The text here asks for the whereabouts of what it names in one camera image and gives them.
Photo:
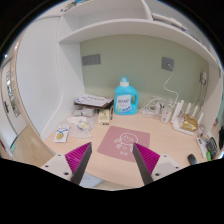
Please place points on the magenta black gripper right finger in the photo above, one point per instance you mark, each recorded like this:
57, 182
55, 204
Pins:
146, 161

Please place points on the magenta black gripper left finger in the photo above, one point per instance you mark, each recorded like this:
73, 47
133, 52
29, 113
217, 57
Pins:
77, 160

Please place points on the pink mouse pad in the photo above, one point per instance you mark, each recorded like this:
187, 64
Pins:
118, 143

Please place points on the black computer mouse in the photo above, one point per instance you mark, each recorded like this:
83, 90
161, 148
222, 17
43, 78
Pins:
192, 159

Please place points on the white yellow packet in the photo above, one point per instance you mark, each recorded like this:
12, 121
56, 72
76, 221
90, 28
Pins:
61, 133

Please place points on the clear plastic bag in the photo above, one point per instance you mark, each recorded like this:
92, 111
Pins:
80, 127

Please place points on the white small bottle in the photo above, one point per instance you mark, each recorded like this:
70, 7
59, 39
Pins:
166, 114

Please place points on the yellow small box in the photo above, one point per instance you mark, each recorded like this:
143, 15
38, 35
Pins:
104, 117

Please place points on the black pen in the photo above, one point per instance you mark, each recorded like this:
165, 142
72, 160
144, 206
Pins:
111, 115

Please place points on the gold wrapped object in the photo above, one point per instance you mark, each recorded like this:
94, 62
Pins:
189, 124

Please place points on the blue detergent bottle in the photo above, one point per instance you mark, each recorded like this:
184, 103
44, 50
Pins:
126, 98

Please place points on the white shelf unit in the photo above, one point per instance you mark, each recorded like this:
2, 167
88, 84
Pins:
48, 65

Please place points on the grey wall socket right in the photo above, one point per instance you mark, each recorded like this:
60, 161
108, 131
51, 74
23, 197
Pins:
167, 63

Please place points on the grey wall socket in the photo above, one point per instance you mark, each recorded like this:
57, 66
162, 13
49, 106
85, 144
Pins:
91, 60
167, 63

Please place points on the grey wall socket left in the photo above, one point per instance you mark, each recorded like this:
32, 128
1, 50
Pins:
91, 60

